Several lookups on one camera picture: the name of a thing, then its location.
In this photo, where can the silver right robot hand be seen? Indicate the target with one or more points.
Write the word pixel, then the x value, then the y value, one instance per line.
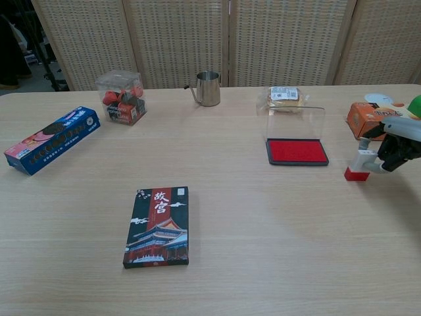
pixel 399 145

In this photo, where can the red and white stamp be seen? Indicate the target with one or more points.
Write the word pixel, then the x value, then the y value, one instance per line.
pixel 360 164

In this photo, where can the red ink pad clear lid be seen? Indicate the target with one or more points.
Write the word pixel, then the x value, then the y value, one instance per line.
pixel 297 149

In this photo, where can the green toy block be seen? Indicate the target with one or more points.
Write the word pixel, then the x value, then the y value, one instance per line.
pixel 416 107

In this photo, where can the orange snack box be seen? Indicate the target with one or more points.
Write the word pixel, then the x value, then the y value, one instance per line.
pixel 363 120

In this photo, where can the bread in clear wrapper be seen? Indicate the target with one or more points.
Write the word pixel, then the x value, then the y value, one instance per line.
pixel 283 96

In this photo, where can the steel long-spout pitcher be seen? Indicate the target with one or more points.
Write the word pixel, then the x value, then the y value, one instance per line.
pixel 208 90

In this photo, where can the wood rattan folding screen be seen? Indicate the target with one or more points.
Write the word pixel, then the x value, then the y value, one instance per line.
pixel 181 39

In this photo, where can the dark palace print box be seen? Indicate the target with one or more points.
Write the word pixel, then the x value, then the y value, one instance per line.
pixel 158 230

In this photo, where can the clear box of snacks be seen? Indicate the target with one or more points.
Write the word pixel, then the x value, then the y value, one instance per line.
pixel 122 102

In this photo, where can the blue cookie box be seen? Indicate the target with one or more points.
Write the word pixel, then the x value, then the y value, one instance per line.
pixel 52 141

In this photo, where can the black tripod stand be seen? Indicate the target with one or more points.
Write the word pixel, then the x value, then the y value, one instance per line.
pixel 49 70

